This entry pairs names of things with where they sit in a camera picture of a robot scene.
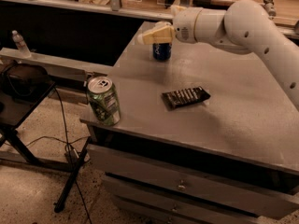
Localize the grey low shelf ledge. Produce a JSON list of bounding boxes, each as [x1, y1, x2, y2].
[[0, 48, 112, 82]]

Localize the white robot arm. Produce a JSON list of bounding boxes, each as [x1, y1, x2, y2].
[[138, 0, 299, 109]]

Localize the black device on side table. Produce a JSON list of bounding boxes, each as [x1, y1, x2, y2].
[[0, 63, 50, 99]]

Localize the black power cable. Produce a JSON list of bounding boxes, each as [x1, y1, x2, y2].
[[24, 87, 93, 224]]

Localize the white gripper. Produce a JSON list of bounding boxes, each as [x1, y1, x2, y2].
[[137, 6, 203, 45]]

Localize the grey drawer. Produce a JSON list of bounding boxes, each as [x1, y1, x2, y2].
[[102, 175, 260, 224], [110, 195, 200, 224], [88, 145, 299, 219]]

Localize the black side table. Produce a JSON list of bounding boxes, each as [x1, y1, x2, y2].
[[0, 63, 92, 214]]

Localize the grey top drawer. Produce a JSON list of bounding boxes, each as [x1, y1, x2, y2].
[[88, 145, 299, 219]]

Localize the grey bottom drawer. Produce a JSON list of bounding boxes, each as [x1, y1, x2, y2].
[[110, 195, 200, 224]]

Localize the clear plastic water bottle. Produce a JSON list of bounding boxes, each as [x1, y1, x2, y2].
[[12, 30, 31, 58]]

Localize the green soda can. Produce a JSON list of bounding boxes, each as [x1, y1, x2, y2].
[[87, 77, 121, 126]]

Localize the grey middle drawer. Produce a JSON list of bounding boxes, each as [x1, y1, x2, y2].
[[102, 175, 260, 224]]

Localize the blue pepsi can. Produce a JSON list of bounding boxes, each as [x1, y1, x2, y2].
[[152, 43, 172, 62]]

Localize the dark chocolate bar wrapper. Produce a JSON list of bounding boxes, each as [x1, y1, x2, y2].
[[162, 86, 210, 109]]

